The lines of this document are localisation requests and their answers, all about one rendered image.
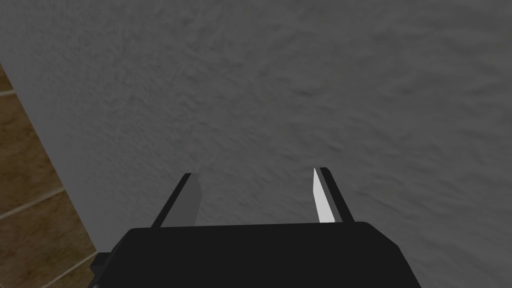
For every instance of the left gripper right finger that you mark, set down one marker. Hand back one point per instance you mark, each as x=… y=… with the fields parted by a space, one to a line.
x=330 y=200

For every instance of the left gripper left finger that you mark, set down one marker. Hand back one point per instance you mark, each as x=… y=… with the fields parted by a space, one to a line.
x=182 y=208

